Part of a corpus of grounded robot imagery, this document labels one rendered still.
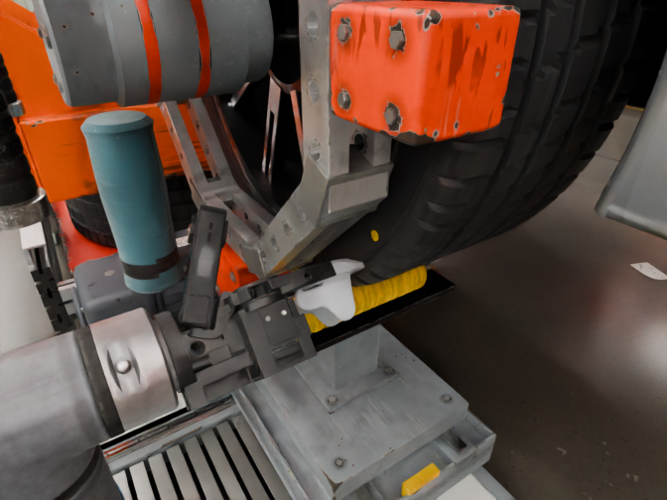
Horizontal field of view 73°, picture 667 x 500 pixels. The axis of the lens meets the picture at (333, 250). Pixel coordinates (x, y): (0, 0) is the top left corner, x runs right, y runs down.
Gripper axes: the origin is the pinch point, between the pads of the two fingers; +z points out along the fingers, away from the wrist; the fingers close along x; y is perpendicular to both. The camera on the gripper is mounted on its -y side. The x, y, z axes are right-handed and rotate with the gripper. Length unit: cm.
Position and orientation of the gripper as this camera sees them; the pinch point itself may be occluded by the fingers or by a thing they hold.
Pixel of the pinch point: (349, 263)
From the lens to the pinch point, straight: 48.2
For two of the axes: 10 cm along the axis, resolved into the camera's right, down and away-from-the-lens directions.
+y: 3.9, 9.1, -1.4
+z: 8.4, -2.8, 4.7
